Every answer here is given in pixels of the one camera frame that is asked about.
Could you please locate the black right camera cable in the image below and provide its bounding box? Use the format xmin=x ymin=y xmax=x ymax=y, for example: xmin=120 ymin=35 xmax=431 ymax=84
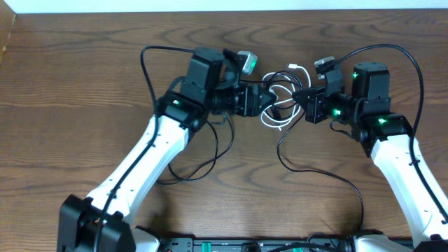
xmin=334 ymin=43 xmax=448 ymax=225

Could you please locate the black usb cable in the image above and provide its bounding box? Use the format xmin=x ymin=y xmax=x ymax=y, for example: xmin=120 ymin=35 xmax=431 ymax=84
xmin=155 ymin=69 xmax=365 ymax=232

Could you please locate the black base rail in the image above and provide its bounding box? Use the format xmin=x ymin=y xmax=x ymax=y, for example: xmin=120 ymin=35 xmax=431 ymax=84
xmin=132 ymin=227 xmax=414 ymax=252

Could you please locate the black left camera cable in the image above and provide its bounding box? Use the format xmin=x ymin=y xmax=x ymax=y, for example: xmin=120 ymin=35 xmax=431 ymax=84
xmin=91 ymin=45 xmax=197 ymax=252

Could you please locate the black camera cable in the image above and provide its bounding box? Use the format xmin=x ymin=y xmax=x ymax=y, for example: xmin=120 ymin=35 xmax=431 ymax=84
xmin=334 ymin=43 xmax=448 ymax=225
xmin=91 ymin=45 xmax=197 ymax=252

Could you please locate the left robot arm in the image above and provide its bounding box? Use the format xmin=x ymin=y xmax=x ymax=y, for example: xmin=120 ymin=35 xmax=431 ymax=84
xmin=57 ymin=48 xmax=276 ymax=252

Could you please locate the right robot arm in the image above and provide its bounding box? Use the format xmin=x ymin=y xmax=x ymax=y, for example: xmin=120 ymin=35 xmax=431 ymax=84
xmin=293 ymin=57 xmax=447 ymax=251

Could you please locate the white usb cable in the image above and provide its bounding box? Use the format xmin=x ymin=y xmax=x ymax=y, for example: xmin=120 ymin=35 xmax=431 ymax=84
xmin=260 ymin=62 xmax=312 ymax=132

